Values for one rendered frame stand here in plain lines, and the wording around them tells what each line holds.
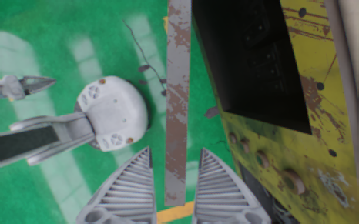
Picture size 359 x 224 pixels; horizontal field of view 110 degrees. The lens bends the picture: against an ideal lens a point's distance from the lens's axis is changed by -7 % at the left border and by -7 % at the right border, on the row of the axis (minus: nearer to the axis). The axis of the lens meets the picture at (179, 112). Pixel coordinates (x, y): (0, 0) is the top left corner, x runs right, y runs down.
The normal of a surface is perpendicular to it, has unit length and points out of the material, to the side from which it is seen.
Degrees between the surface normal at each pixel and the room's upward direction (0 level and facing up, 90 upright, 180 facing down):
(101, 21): 0
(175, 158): 0
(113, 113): 0
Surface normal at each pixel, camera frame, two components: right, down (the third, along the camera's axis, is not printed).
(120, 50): 0.02, 0.09
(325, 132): -0.95, 0.31
